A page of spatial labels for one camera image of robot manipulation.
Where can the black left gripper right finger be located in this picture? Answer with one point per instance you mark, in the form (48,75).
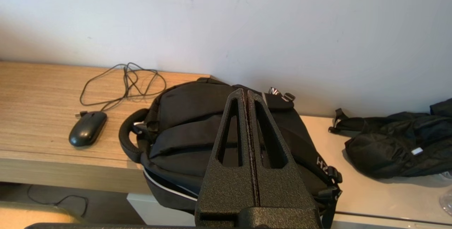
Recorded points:
(282,186)

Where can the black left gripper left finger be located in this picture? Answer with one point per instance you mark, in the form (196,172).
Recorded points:
(226,186)

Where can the black backpack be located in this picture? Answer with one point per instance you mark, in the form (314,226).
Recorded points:
(183,116)

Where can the crumpled black fabric bag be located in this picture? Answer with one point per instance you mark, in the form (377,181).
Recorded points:
(388,148)

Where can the black computer mouse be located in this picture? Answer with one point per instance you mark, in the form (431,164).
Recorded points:
(86,130)

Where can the clear bottle with red cap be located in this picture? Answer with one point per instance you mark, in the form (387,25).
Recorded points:
(447,200)

